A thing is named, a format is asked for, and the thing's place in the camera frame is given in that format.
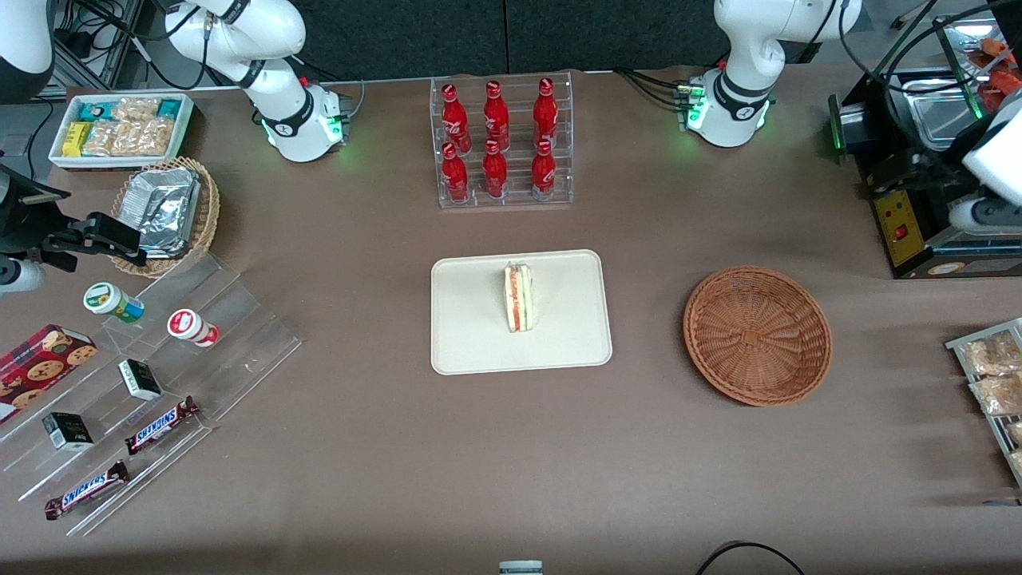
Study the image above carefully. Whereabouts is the clear cracker packet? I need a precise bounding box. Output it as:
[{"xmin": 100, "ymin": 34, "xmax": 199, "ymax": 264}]
[
  {"xmin": 117, "ymin": 118, "xmax": 174, "ymax": 157},
  {"xmin": 112, "ymin": 97, "xmax": 160, "ymax": 123},
  {"xmin": 84, "ymin": 120, "xmax": 121, "ymax": 157}
]

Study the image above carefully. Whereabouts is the white rectangular snack bin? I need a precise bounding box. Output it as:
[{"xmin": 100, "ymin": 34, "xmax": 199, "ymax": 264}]
[{"xmin": 48, "ymin": 93, "xmax": 195, "ymax": 170}]

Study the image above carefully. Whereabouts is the red lid yogurt cup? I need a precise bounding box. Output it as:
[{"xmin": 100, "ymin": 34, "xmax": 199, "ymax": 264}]
[{"xmin": 167, "ymin": 308, "xmax": 220, "ymax": 348}]

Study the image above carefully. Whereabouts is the small black box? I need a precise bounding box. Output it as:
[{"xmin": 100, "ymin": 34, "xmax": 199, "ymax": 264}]
[
  {"xmin": 42, "ymin": 411, "xmax": 94, "ymax": 452},
  {"xmin": 118, "ymin": 359, "xmax": 163, "ymax": 402}
]

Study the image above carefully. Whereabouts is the green lid yogurt cup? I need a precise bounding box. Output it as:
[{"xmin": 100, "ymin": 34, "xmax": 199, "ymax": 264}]
[{"xmin": 83, "ymin": 282, "xmax": 146, "ymax": 324}]

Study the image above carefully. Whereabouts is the silver foil packet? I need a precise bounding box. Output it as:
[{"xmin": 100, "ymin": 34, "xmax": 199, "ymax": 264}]
[{"xmin": 122, "ymin": 168, "xmax": 201, "ymax": 259}]

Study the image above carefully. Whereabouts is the round brown wicker basket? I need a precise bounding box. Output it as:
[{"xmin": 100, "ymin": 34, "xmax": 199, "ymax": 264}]
[{"xmin": 683, "ymin": 266, "xmax": 834, "ymax": 407}]

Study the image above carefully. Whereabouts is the cream rectangular tray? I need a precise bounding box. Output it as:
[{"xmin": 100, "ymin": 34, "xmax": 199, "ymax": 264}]
[{"xmin": 430, "ymin": 249, "xmax": 613, "ymax": 376}]

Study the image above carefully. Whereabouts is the red plaid cookie box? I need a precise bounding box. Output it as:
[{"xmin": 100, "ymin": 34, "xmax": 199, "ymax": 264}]
[{"xmin": 0, "ymin": 323, "xmax": 98, "ymax": 424}]

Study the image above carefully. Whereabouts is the black floor cable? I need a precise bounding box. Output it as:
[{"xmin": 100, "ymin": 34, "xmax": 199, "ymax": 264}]
[{"xmin": 695, "ymin": 541, "xmax": 807, "ymax": 575}]

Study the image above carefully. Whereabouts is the red cola bottle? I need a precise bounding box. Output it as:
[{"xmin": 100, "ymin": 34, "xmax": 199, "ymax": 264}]
[
  {"xmin": 531, "ymin": 139, "xmax": 557, "ymax": 200},
  {"xmin": 442, "ymin": 142, "xmax": 470, "ymax": 203},
  {"xmin": 533, "ymin": 77, "xmax": 559, "ymax": 149},
  {"xmin": 441, "ymin": 83, "xmax": 472, "ymax": 154},
  {"xmin": 482, "ymin": 140, "xmax": 509, "ymax": 199},
  {"xmin": 482, "ymin": 81, "xmax": 510, "ymax": 153}
]

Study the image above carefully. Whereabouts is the small tan wicker basket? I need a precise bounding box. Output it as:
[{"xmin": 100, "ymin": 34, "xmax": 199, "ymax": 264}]
[{"xmin": 109, "ymin": 157, "xmax": 221, "ymax": 279}]

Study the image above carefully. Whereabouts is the triangular sandwich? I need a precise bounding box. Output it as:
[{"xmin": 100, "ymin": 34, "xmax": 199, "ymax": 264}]
[{"xmin": 503, "ymin": 262, "xmax": 534, "ymax": 334}]

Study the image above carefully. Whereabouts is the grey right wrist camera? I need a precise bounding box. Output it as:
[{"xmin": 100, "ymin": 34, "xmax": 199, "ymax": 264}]
[{"xmin": 0, "ymin": 260, "xmax": 46, "ymax": 293}]

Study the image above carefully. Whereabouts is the Snickers chocolate bar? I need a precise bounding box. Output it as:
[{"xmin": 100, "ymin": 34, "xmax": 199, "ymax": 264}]
[
  {"xmin": 124, "ymin": 396, "xmax": 200, "ymax": 456},
  {"xmin": 44, "ymin": 460, "xmax": 130, "ymax": 521}
]

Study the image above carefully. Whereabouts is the clear acrylic bottle rack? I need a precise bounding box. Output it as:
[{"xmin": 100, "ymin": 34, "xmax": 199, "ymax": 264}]
[{"xmin": 430, "ymin": 72, "xmax": 574, "ymax": 210}]

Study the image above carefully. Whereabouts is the stainless steel pan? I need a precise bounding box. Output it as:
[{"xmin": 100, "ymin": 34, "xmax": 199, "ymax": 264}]
[{"xmin": 904, "ymin": 77, "xmax": 983, "ymax": 149}]

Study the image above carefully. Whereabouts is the aluminium frame stand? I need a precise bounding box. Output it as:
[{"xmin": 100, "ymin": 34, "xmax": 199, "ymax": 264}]
[{"xmin": 54, "ymin": 0, "xmax": 149, "ymax": 90}]

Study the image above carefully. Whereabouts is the clear acrylic step display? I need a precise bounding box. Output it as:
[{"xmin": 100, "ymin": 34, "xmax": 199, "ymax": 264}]
[{"xmin": 0, "ymin": 252, "xmax": 303, "ymax": 537}]

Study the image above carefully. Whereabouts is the clear bag of crackers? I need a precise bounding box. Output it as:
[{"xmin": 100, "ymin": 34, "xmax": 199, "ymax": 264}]
[
  {"xmin": 969, "ymin": 375, "xmax": 1022, "ymax": 417},
  {"xmin": 962, "ymin": 331, "xmax": 1022, "ymax": 377}
]

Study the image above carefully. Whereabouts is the grey wire snack tray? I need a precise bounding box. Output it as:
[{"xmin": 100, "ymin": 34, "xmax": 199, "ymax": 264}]
[{"xmin": 945, "ymin": 318, "xmax": 1022, "ymax": 488}]

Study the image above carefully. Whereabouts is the black food warmer appliance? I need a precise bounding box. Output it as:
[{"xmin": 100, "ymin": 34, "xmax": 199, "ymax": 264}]
[{"xmin": 826, "ymin": 14, "xmax": 1022, "ymax": 280}]

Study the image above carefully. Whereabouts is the black base cable bundle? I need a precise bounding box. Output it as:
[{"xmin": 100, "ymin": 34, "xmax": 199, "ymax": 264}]
[{"xmin": 613, "ymin": 67, "xmax": 691, "ymax": 110}]

